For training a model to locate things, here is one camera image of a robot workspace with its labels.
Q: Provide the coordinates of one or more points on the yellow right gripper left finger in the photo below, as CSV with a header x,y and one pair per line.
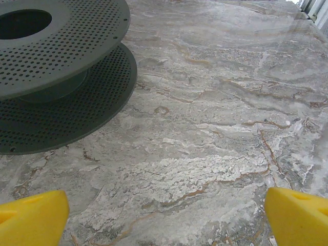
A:
x,y
33,220

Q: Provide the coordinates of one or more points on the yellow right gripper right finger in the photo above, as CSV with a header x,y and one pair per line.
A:
x,y
299,220

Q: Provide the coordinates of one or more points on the aluminium profile frame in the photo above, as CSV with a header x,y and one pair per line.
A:
x,y
317,12

